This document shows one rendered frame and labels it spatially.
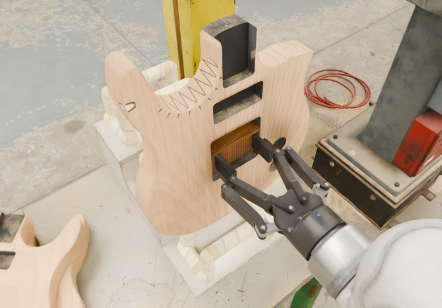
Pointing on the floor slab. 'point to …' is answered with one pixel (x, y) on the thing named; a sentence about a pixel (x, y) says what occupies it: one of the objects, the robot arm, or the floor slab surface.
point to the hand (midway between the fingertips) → (237, 151)
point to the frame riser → (366, 189)
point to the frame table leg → (306, 295)
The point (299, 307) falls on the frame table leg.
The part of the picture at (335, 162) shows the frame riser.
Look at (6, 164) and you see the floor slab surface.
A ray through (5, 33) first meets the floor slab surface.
